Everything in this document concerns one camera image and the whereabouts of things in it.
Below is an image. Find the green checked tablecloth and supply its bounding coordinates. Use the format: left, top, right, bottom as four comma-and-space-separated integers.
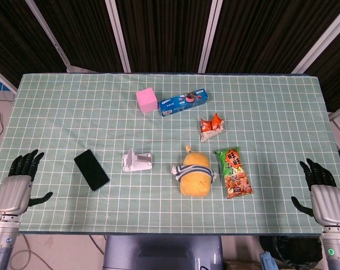
0, 73, 340, 235

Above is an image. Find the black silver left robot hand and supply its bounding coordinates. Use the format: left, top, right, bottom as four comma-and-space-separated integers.
0, 148, 54, 217

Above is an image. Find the small blue object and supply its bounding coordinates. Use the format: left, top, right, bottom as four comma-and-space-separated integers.
259, 251, 274, 270

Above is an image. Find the pink cube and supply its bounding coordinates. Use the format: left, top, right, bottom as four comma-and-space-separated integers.
135, 87, 159, 114

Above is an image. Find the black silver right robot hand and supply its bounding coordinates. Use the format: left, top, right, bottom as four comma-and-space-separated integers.
290, 158, 340, 226

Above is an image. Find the white folding phone stand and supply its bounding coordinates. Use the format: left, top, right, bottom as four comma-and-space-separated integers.
122, 148, 154, 173

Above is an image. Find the green peanut snack bag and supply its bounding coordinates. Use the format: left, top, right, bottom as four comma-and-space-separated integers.
214, 146, 255, 200

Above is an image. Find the yellow plush toy striped scarf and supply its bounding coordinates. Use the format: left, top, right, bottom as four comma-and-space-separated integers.
171, 145, 217, 197

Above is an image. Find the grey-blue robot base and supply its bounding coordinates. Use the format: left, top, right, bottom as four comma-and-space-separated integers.
102, 235, 225, 270

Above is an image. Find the blue Oreo cookie box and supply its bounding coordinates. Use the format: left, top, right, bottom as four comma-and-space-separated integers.
158, 87, 211, 118

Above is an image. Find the orange white snack packet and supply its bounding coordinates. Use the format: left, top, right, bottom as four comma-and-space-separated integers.
199, 112, 226, 142

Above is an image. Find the black smartphone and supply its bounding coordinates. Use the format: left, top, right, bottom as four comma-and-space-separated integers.
74, 149, 110, 192

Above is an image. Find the white floor cable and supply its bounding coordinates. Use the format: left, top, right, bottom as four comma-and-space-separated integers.
8, 235, 56, 270

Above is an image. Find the black bin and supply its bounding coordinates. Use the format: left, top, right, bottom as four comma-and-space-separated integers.
258, 235, 324, 268

